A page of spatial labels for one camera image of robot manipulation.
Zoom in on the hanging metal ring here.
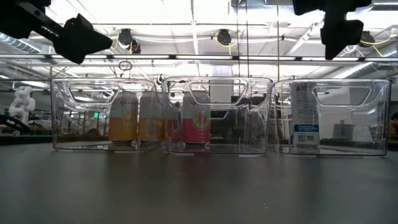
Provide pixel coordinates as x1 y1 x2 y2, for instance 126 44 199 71
118 60 134 72

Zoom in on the white blue Celsius can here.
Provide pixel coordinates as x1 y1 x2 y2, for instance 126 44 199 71
290 81 321 147

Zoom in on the raspberry lime soda can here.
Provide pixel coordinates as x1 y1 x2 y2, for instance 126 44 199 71
182 91 211 149

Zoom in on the silver ceiling air duct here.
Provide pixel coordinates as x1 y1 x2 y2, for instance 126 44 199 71
0 32 53 54

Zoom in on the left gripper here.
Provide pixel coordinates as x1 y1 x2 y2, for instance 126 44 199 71
0 0 113 65

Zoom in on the black round wheel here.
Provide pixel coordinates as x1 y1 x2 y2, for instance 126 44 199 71
0 114 31 136

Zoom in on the white robot figure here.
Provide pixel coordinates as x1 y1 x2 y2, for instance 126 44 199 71
8 86 36 125

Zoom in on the small black ceiling fixture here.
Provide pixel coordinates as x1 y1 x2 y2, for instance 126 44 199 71
129 39 142 55

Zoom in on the horizontal metal frame bar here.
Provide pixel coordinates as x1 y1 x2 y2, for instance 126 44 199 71
0 53 398 62

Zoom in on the black ceiling spotlight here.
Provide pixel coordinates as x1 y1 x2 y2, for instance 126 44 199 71
118 28 134 46
216 28 233 46
359 30 376 48

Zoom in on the black background workbench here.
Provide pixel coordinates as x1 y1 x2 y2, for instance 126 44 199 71
0 134 53 146

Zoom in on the clear plastic bin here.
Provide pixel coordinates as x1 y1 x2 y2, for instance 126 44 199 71
160 76 274 156
272 78 392 156
50 77 164 152

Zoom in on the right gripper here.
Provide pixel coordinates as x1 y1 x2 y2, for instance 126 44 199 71
292 0 373 60

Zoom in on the mango orange soda can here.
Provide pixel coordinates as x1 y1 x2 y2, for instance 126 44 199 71
137 90 166 147
108 90 139 147

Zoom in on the person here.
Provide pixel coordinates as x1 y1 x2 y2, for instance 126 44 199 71
389 111 398 141

